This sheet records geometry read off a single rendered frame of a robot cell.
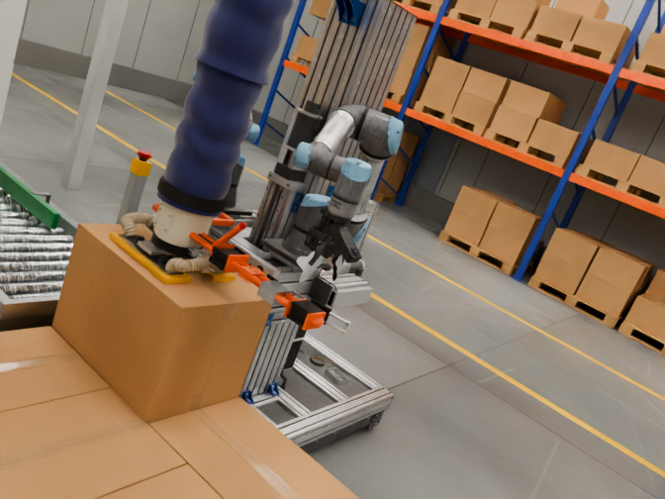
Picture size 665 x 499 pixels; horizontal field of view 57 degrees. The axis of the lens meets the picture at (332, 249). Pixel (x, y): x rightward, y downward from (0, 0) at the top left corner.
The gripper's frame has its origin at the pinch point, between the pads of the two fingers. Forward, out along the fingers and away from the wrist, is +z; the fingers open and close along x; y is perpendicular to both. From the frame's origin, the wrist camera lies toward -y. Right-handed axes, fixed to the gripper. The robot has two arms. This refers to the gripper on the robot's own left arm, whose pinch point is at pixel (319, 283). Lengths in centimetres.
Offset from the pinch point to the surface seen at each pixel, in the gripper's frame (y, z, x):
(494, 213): 250, 49, -699
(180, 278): 43.1, 20.8, 9.6
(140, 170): 153, 22, -44
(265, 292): 13.8, 10.1, 3.6
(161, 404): 29, 57, 14
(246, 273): 23.3, 9.0, 3.4
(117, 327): 54, 44, 19
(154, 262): 53, 20, 13
